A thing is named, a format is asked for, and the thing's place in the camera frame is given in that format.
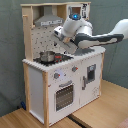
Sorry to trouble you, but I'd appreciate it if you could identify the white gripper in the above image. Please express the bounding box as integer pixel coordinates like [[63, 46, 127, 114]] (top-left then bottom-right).
[[53, 26, 70, 45]]

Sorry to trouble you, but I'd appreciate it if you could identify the small metal pot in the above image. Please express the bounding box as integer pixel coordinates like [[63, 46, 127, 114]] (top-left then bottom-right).
[[40, 51, 55, 62]]

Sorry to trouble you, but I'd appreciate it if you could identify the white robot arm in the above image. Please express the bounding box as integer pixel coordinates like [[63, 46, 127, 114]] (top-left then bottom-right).
[[52, 13, 128, 53]]

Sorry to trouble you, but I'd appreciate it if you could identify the wooden toy kitchen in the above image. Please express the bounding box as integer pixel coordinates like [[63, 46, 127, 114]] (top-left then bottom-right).
[[22, 2, 105, 128]]

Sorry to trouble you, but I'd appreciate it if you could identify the grey range hood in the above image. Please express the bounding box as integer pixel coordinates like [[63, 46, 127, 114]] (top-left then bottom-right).
[[35, 6, 63, 27]]

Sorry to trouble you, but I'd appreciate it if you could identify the black toy stovetop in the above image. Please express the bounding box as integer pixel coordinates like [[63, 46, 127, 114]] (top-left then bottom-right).
[[34, 53, 71, 66]]

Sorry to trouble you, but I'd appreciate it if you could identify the toy microwave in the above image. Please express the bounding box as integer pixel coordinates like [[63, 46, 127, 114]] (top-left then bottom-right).
[[67, 3, 90, 19]]

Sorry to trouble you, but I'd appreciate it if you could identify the right red oven knob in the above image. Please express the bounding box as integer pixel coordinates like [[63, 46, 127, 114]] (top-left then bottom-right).
[[72, 66, 78, 72]]

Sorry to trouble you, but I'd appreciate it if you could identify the red oven knob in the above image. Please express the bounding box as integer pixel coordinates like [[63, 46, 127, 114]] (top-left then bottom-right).
[[54, 73, 60, 79], [72, 66, 78, 72]]

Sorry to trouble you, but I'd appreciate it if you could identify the left red oven knob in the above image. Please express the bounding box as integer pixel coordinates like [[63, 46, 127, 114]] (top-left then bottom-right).
[[54, 73, 60, 79]]

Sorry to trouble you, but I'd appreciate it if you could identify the toy oven door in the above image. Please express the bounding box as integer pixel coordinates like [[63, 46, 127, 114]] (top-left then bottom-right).
[[55, 81, 74, 111]]

